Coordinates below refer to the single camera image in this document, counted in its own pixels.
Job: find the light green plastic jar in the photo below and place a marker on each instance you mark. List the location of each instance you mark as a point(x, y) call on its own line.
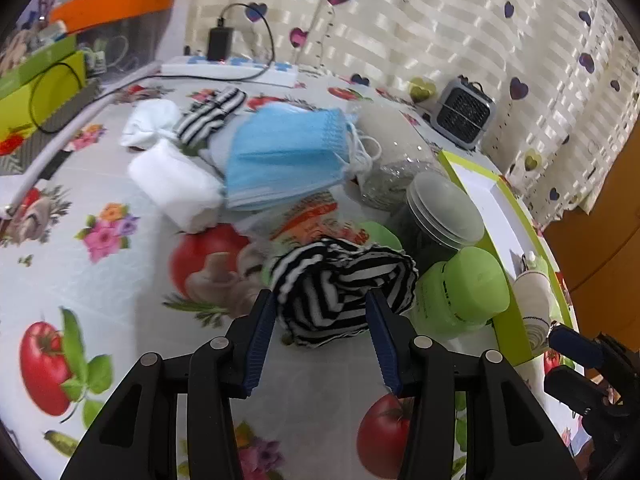
point(460, 290)

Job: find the grey zigzag patterned box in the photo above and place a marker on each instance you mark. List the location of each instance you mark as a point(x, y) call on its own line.
point(75, 105)

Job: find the small grey fan heater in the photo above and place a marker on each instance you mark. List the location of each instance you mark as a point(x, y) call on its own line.
point(462, 110)

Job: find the dark jar with clear lid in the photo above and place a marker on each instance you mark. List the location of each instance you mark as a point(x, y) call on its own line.
point(442, 210)

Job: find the cream curtain with hearts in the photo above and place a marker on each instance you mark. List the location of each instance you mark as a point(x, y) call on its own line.
point(425, 20)

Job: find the yellow-green cardboard box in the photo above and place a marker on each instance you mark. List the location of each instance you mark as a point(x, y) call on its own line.
point(492, 200)

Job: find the black white striped sock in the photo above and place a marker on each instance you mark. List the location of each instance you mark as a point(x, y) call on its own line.
point(205, 117)
point(325, 290)

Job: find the floral tomato printed tablecloth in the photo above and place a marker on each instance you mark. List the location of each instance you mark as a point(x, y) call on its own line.
point(125, 280)

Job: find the white towel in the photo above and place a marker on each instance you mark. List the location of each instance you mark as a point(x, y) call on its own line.
point(175, 185)

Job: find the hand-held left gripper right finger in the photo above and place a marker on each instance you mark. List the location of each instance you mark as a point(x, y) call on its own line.
point(386, 350)

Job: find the clear plastic bag orange print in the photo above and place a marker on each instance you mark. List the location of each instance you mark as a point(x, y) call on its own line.
point(305, 217)

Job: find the orange plastic bin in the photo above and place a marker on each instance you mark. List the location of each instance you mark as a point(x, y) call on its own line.
point(115, 2)

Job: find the white bent tube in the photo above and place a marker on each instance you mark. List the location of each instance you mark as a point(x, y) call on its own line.
point(75, 127)

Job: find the dark doodle-printed container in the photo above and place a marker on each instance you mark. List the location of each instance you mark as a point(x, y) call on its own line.
point(125, 45)

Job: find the brown wooden door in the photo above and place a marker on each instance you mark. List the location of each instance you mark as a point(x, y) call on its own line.
point(600, 220)

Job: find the white power strip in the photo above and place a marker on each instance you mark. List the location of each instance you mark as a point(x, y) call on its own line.
point(235, 67)

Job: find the black charger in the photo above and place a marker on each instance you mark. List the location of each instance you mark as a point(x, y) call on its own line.
point(220, 44)

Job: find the stack of blue face masks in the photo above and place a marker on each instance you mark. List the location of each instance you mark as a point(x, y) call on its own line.
point(285, 155)

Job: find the green cardboard box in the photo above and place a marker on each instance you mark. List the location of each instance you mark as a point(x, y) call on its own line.
point(30, 90)

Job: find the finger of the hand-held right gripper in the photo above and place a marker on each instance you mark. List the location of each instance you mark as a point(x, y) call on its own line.
point(572, 385)
point(575, 345)

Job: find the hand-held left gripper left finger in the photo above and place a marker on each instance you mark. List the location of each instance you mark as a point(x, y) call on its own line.
point(260, 345)

